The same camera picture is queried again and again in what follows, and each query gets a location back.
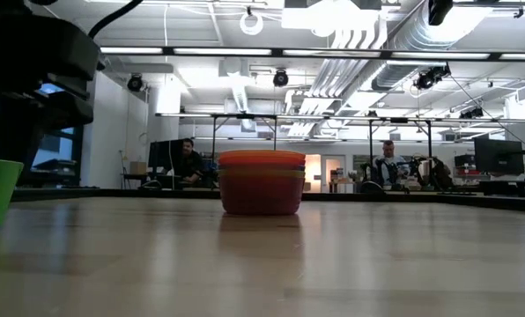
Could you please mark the orange plastic bowl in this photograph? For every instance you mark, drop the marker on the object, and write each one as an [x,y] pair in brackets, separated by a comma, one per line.
[261,154]

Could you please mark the yellow plastic bowl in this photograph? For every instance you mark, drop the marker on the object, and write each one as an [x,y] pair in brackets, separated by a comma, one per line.
[261,173]

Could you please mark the purple plastic bowl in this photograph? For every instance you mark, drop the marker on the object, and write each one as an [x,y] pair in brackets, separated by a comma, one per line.
[261,196]

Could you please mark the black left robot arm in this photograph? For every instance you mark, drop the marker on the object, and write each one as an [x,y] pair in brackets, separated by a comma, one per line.
[24,66]

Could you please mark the person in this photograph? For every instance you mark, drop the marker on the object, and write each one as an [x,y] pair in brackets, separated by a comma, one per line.
[388,160]
[191,163]

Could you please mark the black round ceiling fixture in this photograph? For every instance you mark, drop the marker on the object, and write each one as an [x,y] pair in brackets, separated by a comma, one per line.
[280,78]
[135,83]

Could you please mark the long ceiling light bar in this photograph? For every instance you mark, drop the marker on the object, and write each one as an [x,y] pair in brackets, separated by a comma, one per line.
[218,51]

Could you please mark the cardboard box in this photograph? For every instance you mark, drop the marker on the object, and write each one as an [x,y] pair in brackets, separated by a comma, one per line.
[138,167]

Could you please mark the black background robot rig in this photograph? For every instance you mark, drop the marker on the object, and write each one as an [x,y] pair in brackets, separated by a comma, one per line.
[421,174]

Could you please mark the large black computer monitor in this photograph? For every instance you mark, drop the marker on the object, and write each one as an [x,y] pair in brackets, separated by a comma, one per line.
[498,156]

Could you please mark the black metal workstation frame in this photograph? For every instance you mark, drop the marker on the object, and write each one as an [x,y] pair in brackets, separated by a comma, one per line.
[370,136]

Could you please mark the silver ventilation duct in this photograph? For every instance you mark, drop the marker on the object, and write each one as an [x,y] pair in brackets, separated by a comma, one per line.
[403,39]

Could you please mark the black ceiling camera rig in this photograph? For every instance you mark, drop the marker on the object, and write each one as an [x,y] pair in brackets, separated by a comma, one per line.
[430,77]

